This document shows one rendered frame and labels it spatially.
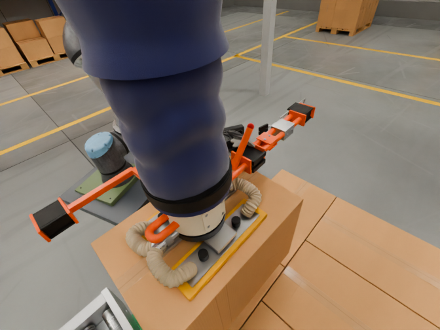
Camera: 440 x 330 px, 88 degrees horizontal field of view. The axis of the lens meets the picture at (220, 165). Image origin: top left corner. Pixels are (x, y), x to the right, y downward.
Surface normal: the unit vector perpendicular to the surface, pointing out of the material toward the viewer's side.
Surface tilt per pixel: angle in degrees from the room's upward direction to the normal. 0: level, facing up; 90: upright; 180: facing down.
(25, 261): 0
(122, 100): 83
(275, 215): 1
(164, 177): 77
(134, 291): 1
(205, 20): 100
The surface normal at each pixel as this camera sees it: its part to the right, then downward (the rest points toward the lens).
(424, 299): -0.07, -0.74
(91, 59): -0.61, 0.22
